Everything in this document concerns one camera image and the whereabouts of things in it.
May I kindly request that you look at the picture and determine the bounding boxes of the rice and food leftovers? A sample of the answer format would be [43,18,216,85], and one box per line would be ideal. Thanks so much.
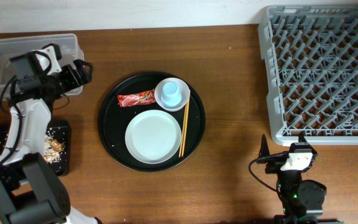
[0,126,67,164]

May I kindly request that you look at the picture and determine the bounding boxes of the clear plastic bin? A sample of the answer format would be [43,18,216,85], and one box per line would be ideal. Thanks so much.
[0,34,85,96]

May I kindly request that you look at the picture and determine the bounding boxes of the round black serving tray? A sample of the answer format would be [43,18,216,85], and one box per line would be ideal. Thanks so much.
[98,71,206,172]

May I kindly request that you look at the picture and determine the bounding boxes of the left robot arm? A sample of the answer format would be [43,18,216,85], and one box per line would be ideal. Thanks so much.
[0,43,100,223]

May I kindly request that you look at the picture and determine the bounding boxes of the brown food scrap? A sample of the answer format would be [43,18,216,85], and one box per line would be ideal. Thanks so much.
[50,139,64,152]

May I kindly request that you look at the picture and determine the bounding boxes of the right wooden chopstick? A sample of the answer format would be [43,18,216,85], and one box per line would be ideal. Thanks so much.
[181,90,191,158]

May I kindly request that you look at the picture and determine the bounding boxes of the grey dishwasher rack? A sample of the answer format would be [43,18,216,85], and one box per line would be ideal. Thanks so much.
[258,5,358,146]

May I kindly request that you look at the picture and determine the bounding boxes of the light blue cup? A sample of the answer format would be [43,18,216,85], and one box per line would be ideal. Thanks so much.
[161,82,182,108]

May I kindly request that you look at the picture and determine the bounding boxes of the black rectangular tray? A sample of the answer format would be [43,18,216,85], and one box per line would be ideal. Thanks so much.
[0,119,71,176]

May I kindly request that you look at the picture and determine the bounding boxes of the white bowl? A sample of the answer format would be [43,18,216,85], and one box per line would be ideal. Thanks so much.
[154,78,190,112]

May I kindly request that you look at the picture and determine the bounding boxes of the red snack wrapper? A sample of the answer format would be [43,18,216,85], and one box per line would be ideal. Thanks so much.
[117,90,156,107]

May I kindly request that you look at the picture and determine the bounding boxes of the pale green plate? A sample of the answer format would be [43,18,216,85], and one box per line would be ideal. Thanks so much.
[124,110,181,164]

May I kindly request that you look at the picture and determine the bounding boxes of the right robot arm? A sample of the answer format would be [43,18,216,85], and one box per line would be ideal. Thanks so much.
[248,133,342,224]

